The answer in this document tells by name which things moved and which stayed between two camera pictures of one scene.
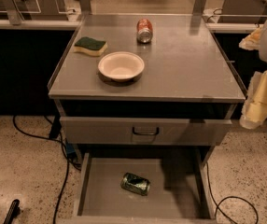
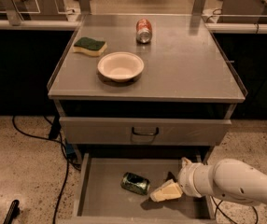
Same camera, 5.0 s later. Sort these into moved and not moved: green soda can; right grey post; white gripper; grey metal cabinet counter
Moved: white gripper
Not moved: green soda can; grey metal cabinet counter; right grey post
